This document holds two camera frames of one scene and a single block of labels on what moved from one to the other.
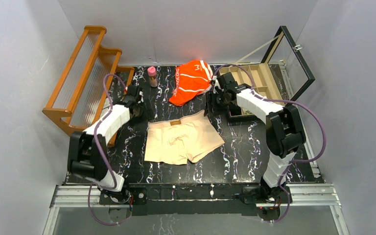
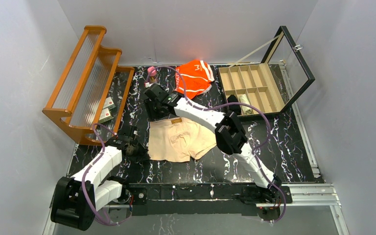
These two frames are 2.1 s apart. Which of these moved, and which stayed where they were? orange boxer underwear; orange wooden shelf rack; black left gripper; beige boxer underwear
Moved: black left gripper
Stayed: orange wooden shelf rack; orange boxer underwear; beige boxer underwear
